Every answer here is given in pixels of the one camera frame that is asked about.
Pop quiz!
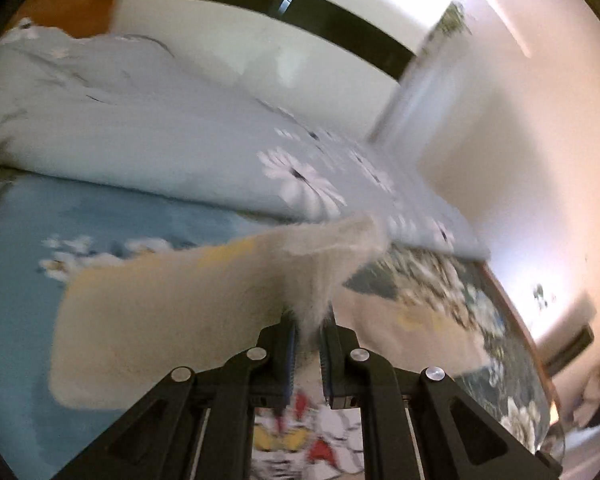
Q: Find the pink fuzzy cartoon sweater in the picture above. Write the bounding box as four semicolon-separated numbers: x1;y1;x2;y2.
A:
48;217;488;479

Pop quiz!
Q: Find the blue floral bed blanket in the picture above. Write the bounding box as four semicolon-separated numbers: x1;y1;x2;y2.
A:
0;176;550;479

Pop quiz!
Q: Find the grey daisy quilt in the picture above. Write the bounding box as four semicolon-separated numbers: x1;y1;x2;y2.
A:
0;20;489;259

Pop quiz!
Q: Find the white wardrobe with black stripe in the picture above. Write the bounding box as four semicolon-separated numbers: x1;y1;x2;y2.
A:
114;0;452;139

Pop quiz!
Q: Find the red wooden headboard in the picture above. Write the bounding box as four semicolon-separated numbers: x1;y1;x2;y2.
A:
8;0;116;38

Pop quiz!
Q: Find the red wooden bed frame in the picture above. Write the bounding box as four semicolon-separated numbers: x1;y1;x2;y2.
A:
477;262;560;426

